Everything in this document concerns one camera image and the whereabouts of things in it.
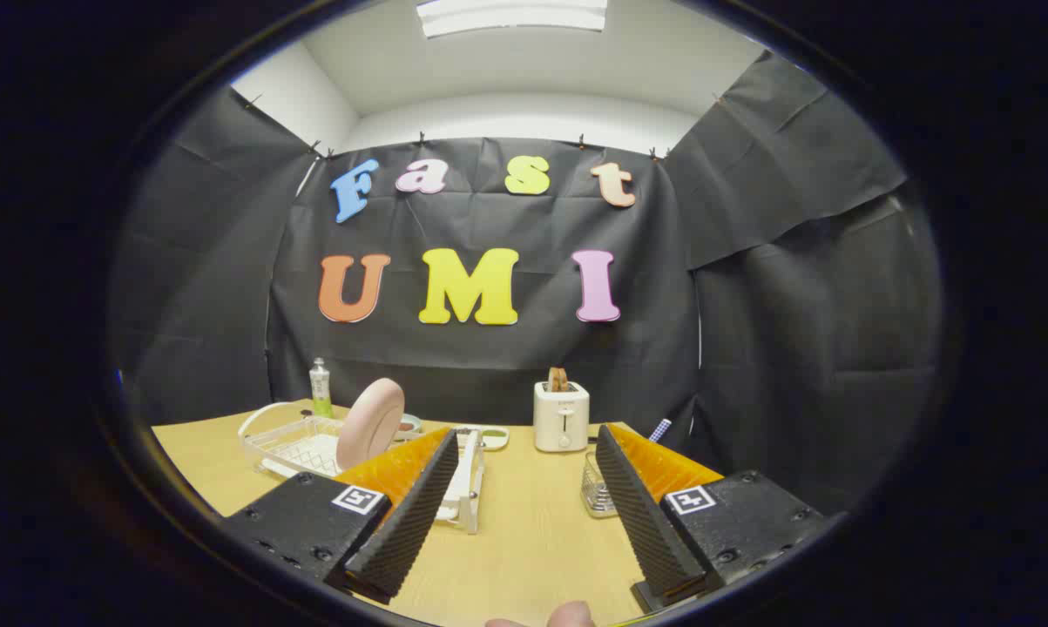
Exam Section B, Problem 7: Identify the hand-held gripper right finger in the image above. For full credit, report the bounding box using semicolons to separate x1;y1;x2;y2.
595;423;827;613

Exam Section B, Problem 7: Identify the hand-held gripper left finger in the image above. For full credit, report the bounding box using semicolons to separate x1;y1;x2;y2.
221;427;461;606

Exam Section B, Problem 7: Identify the thin white cable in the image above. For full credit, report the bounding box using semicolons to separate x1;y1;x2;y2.
238;402;308;438

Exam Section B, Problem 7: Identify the pink plate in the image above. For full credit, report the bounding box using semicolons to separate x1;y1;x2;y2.
336;378;406;472

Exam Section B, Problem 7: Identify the silver wire basket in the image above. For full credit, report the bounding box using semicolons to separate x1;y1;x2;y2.
581;451;620;519

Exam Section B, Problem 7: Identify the clear bottle with green label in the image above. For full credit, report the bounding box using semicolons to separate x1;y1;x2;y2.
309;358;334;419

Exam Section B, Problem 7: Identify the black backdrop cloth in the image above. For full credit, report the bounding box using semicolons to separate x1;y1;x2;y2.
110;52;943;515

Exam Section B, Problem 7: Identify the white toaster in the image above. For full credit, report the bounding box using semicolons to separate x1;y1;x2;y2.
533;381;591;453

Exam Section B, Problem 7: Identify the white wire dish rack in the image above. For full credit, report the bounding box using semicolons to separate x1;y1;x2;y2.
243;416;487;535

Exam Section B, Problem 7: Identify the white divided condiment tray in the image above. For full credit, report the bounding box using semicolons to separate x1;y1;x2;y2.
454;424;510;452

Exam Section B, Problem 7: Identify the ceiling light panel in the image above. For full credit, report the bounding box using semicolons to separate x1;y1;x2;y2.
416;0;609;38

